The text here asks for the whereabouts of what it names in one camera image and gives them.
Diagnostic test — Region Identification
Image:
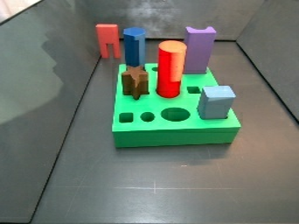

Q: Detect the salmon two-legged square-circle block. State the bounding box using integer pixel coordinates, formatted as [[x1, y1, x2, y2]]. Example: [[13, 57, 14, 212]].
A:
[[97, 24, 121, 59]]

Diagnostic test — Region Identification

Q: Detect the green shape-sorter board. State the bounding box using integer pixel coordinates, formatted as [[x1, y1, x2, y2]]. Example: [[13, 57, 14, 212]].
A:
[[113, 63, 241, 148]]

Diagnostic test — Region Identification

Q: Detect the brown star block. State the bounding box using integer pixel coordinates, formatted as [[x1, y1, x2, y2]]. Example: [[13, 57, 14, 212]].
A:
[[122, 66, 150, 100]]

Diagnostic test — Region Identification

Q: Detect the light blue rectangular block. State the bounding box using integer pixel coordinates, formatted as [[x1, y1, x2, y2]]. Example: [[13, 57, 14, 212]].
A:
[[198, 86, 237, 119]]

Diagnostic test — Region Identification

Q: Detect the red cylinder block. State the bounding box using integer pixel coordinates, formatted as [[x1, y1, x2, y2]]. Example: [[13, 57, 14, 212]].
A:
[[157, 40, 187, 98]]

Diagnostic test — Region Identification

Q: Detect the dark blue octagonal prism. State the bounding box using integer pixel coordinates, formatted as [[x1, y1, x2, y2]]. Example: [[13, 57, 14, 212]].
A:
[[123, 27, 146, 67]]

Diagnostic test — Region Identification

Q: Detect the purple notched block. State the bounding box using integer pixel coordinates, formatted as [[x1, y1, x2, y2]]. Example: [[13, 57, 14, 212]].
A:
[[185, 26, 217, 74]]

